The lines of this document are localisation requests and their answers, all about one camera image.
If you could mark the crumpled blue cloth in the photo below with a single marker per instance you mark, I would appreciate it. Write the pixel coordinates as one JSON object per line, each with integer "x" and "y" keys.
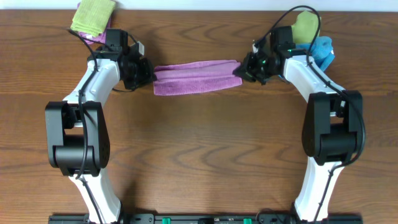
{"x": 322, "y": 50}

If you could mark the pink microfiber cloth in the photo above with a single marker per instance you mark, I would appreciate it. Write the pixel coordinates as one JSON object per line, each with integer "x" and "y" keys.
{"x": 196, "y": 77}

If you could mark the crumpled olive green cloth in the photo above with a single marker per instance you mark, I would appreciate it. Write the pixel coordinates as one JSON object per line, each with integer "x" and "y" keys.
{"x": 304, "y": 28}

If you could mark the folded purple cloth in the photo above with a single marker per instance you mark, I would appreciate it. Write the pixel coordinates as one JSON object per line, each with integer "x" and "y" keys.
{"x": 99, "y": 36}

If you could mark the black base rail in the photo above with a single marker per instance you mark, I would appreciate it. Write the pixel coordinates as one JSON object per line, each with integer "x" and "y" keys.
{"x": 263, "y": 218}

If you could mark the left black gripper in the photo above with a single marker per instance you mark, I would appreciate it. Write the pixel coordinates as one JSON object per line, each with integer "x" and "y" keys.
{"x": 144, "y": 73}

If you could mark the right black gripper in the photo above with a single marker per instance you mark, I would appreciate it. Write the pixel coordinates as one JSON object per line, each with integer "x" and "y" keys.
{"x": 249, "y": 70}

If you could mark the folded green cloth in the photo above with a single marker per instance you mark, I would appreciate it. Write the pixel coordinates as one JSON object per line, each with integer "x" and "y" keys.
{"x": 92, "y": 16}

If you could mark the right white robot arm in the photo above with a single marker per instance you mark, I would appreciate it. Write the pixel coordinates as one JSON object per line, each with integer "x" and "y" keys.
{"x": 333, "y": 128}

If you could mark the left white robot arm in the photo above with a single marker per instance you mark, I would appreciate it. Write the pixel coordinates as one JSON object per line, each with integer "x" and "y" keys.
{"x": 77, "y": 137}

